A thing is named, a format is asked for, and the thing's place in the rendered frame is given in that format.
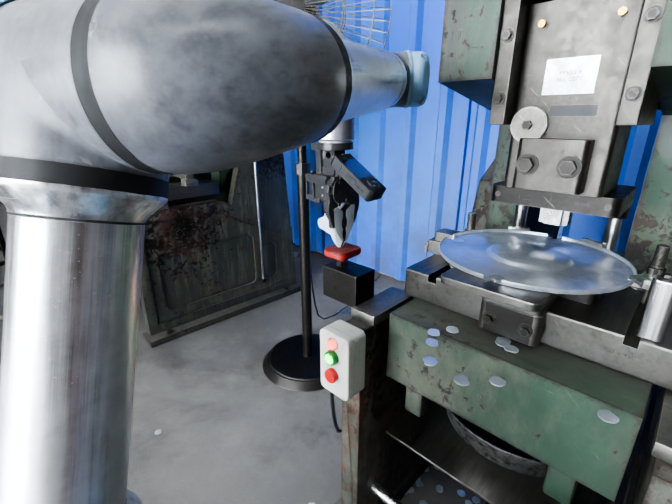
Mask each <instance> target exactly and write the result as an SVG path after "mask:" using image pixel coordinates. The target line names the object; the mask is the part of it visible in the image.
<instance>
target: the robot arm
mask: <svg viewBox="0 0 672 504"><path fill-rule="evenodd" d="M429 77H430V64H429V58H428V55H427V54H426V53H425V52H422V51H415V52H410V51H409V50H406V51H404V52H390V51H385V50H382V49H378V48H374V47H371V46H367V45H364V44H360V43H356V42H353V41H349V40H345V39H342V38H341V37H340V36H339V34H338V33H337V32H336V31H335V30H334V29H333V28H332V26H330V25H329V24H328V23H327V22H325V21H324V20H323V19H321V18H319V17H317V16H315V15H313V14H311V13H308V12H305V11H302V10H300V9H297V8H294V7H291V6H288V5H285V4H282V3H279V2H276V1H273V0H0V202H1V203H2V204H3V205H4V206H5V209H6V212H7V230H6V253H5V275H4V298H3V321H2V344H1V367H0V504H142V502H141V500H140V498H139V497H138V496H137V495H136V494H135V493H134V492H132V491H131V490H129V489H127V484H128V470H129V455H130V441H131V426H132V412H133V397H134V382H135V368H136V353H137V339H138V324H139V310H140V295H141V281H142V266H143V252H144V237H145V222H146V221H147V220H148V218H149V217H150V216H151V215H152V214H154V213H155V212H156V211H157V210H159V209H160V208H161V207H162V206H164V205H165V204H166V203H167V202H168V193H169V178H170V174H185V175H191V174H201V173H210V172H216V171H222V170H227V169H231V168H235V167H239V166H243V165H246V164H250V163H253V162H257V161H260V160H264V159H267V158H270V157H273V156H276V155H279V154H282V153H285V152H288V151H291V150H293V149H296V148H299V147H302V146H305V145H308V144H310V143H311V150H316V170H315V171H312V172H311V173H308V174H305V178H306V199H309V200H313V202H316V203H323V202H324V203H323V208H324V212H325V215H324V217H321V218H319V219H318V225H319V227H320V228H321V229H322V230H324V231H326V232H327V233H329V234H330V235H331V237H332V239H333V241H334V243H335V244H336V246H337V247H343V245H344V243H345V241H346V239H347V237H348V235H349V233H350V231H351V229H352V227H353V223H354V222H355V219H356V216H357V212H358V208H359V195H360V196H361V197H362V198H363V199H364V200H365V201H366V202H370V201H374V200H377V199H381V197H382V195H383V194H384V192H385V190H386V187H385V186H384V185H383V184H382V183H380V182H379V181H378V180H377V179H376V178H375V177H374V176H373V175H372V174H371V173H370V172H369V171H368V170H367V169H366V168H365V167H364V166H363V165H362V164H361V163H359V162H358V161H357V160H356V159H355V158H354V157H353V156H352V155H351V154H350V153H349V154H345V150H352V149H353V142H352V140H354V139H355V119H351V118H355V117H359V116H362V115H366V114H369V113H373V112H377V111H380V110H384V109H387V108H392V107H402V108H404V109H406V108H407V107H418V106H421V105H423V104H424V103H425V101H426V99H427V95H428V89H429ZM316 141H319V142H317V143H313V142H316ZM308 181H310V194H308ZM344 202H345V203H344Z"/></svg>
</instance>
